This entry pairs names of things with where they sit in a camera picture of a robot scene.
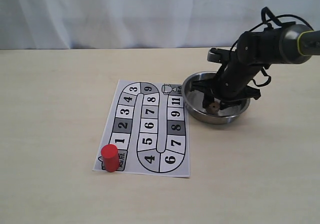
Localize numbered paper game board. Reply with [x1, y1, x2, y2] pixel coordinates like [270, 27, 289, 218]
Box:
[98, 80, 190, 178]

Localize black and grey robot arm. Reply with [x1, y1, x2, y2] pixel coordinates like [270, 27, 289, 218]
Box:
[190, 23, 320, 109]

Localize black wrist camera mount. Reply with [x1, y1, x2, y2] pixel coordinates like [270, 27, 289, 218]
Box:
[207, 47, 230, 64]

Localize stainless steel round bowl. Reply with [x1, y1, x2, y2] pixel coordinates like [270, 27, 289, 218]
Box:
[182, 71, 250, 125]

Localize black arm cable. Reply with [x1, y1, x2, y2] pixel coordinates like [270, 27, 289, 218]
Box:
[228, 6, 316, 52]

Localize white backdrop curtain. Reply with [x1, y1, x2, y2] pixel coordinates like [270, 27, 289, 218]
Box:
[0, 0, 320, 49]

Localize wooden die with black pips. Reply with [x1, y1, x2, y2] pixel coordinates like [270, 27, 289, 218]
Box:
[207, 102, 220, 115]

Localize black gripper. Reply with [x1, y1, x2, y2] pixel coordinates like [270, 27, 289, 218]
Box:
[190, 60, 271, 110]

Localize red cylinder game piece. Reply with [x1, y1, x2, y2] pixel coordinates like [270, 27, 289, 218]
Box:
[100, 144, 120, 172]

